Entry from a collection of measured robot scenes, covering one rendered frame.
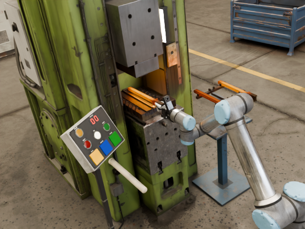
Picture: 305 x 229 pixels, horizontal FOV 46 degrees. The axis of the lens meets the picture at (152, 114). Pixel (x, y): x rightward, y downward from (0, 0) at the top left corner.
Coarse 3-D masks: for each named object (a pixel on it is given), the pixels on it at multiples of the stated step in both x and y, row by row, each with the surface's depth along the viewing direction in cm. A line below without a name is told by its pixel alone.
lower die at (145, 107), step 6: (126, 96) 284; (132, 96) 282; (150, 96) 279; (126, 102) 278; (132, 102) 275; (138, 102) 274; (144, 102) 270; (144, 108) 265; (150, 108) 264; (156, 108) 265; (138, 114) 263; (144, 114) 261; (150, 114) 264; (156, 114) 268; (144, 120) 263
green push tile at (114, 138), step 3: (114, 132) 232; (111, 135) 230; (114, 135) 231; (117, 135) 233; (111, 138) 229; (114, 138) 231; (117, 138) 232; (111, 141) 229; (114, 141) 230; (117, 141) 232; (114, 144) 229
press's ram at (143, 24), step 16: (112, 0) 232; (128, 0) 226; (144, 0) 227; (112, 16) 227; (128, 16) 224; (144, 16) 231; (112, 32) 236; (128, 32) 228; (144, 32) 235; (160, 32) 243; (128, 48) 232; (144, 48) 240; (160, 48) 248; (128, 64) 237
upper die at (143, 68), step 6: (150, 60) 246; (156, 60) 249; (120, 66) 257; (132, 66) 242; (138, 66) 242; (144, 66) 245; (150, 66) 248; (156, 66) 251; (126, 72) 253; (132, 72) 245; (138, 72) 244; (144, 72) 247
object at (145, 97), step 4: (128, 88) 285; (132, 88) 284; (136, 92) 277; (140, 92) 275; (140, 96) 274; (144, 96) 269; (148, 96) 267; (148, 100) 266; (152, 100) 259; (156, 100) 259; (152, 104) 261; (160, 104) 254
